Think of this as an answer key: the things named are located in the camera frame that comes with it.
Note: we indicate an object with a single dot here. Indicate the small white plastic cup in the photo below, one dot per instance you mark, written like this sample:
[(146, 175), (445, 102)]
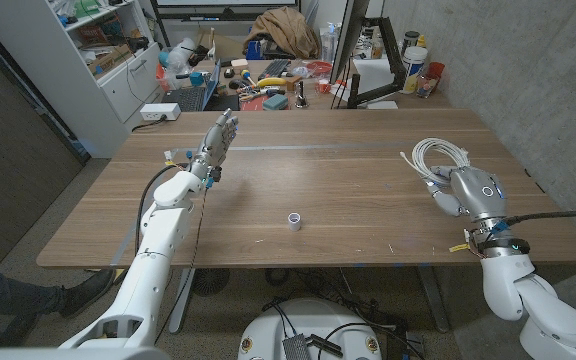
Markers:
[(294, 222)]

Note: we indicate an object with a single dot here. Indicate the clear plastic cup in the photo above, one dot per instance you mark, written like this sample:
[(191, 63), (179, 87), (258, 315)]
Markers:
[(425, 86)]

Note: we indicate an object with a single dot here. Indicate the black round grille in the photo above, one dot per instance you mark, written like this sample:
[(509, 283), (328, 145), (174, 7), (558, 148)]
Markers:
[(210, 281)]

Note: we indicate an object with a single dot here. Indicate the white canister with lid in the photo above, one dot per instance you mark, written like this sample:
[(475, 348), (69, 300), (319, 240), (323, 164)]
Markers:
[(413, 70)]

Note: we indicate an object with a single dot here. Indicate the white power strip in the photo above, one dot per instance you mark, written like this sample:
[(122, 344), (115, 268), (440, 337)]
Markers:
[(159, 111)]

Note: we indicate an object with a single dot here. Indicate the red cup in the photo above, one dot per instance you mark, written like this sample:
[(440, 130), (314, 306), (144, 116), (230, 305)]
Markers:
[(436, 69)]

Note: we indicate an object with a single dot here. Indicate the black computer monitor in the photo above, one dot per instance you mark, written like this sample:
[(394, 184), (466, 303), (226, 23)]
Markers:
[(350, 35)]

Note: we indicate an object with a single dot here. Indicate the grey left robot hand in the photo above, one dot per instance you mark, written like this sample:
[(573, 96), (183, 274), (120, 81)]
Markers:
[(215, 145)]

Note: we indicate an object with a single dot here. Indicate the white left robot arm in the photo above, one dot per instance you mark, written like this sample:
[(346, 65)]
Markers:
[(143, 270)]

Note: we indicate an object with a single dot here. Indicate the red bowl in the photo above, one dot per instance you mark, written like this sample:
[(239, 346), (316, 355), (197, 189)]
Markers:
[(319, 67)]

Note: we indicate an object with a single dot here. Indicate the yellow banana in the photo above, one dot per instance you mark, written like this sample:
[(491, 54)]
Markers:
[(271, 82)]

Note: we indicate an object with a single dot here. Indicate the clear plastic bag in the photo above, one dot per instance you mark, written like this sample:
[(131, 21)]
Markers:
[(178, 60)]

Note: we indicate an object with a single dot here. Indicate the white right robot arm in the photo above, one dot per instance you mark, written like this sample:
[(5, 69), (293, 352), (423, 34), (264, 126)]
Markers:
[(518, 300)]

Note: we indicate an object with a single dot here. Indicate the white shelf cabinet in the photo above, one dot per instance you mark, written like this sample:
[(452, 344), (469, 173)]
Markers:
[(113, 90)]

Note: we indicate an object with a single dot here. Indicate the black lidded canister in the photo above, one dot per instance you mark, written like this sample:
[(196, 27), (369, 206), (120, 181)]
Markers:
[(410, 40)]

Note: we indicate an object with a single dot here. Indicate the white robot torso base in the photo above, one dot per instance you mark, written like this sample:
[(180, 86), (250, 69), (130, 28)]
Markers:
[(313, 315)]

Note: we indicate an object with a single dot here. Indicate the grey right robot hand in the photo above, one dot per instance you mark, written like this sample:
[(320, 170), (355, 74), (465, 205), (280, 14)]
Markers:
[(478, 192)]

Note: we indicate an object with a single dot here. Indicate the brown jacket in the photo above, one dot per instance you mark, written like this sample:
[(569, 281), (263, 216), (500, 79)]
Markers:
[(283, 30)]

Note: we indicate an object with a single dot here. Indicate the person's leg with black shoe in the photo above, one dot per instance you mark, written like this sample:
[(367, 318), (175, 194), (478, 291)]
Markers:
[(18, 297)]

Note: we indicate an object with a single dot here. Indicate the black keyboard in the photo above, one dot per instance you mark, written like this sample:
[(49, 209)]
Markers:
[(274, 69)]

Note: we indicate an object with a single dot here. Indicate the teal box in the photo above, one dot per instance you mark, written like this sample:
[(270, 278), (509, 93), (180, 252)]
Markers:
[(275, 102)]

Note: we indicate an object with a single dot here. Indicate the open black laptop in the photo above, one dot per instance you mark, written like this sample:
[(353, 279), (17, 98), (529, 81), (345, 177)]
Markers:
[(188, 97)]

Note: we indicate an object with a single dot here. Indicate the grey metal table leg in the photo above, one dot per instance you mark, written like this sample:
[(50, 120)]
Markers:
[(433, 300), (182, 300)]

